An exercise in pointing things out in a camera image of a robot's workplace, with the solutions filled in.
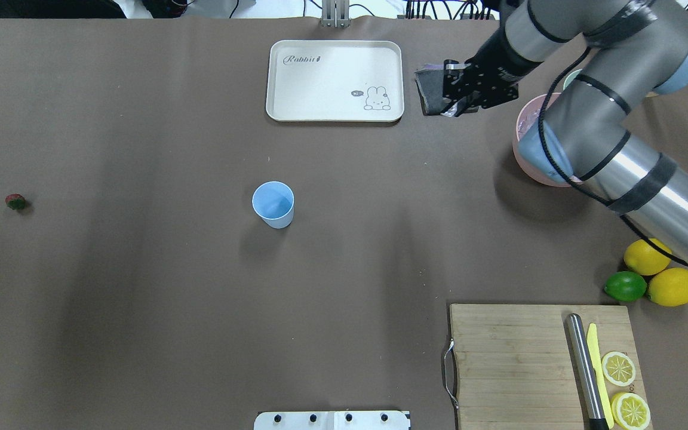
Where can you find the wooden cutting board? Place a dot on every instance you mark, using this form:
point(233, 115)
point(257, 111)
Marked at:
point(514, 366)

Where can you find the green lime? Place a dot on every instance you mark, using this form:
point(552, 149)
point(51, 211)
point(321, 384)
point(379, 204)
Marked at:
point(625, 286)

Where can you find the lemon half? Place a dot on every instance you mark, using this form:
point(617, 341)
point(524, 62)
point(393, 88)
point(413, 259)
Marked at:
point(630, 411)
point(618, 369)

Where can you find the cream rabbit tray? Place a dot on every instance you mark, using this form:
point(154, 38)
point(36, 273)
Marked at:
point(335, 81)

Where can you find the pink bowl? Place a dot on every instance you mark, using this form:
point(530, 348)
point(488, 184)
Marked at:
point(529, 152)

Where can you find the lemon half upper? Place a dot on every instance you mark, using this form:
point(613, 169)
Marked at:
point(618, 369)

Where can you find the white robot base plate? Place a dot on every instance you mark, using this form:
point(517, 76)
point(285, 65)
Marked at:
point(344, 419)

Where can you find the whole lemon near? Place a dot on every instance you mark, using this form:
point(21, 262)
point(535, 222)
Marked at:
point(669, 287)

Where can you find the mint green bowl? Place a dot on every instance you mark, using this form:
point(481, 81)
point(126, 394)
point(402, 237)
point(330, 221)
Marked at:
point(570, 77)

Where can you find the grey folded cloth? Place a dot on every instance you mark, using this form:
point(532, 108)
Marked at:
point(430, 87)

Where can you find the whole lemon far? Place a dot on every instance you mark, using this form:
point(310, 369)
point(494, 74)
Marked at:
point(645, 260)

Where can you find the whole lemon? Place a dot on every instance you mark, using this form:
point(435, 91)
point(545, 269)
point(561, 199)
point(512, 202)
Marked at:
point(645, 260)
point(669, 287)

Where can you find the yellow plastic knife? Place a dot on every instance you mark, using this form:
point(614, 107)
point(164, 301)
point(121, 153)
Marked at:
point(591, 338)

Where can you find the steel muddler rod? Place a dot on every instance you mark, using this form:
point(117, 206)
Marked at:
point(586, 373)

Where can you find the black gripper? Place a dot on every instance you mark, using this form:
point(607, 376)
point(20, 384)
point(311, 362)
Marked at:
point(491, 64)

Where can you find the red strawberry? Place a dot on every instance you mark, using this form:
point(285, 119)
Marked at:
point(16, 202)

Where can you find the light blue cup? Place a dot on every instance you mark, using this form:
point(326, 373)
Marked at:
point(274, 202)

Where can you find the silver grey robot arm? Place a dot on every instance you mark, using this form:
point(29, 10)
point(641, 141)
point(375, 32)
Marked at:
point(636, 48)

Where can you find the lemon half lower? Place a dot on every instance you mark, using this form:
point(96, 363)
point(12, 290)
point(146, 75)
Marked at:
point(630, 411)

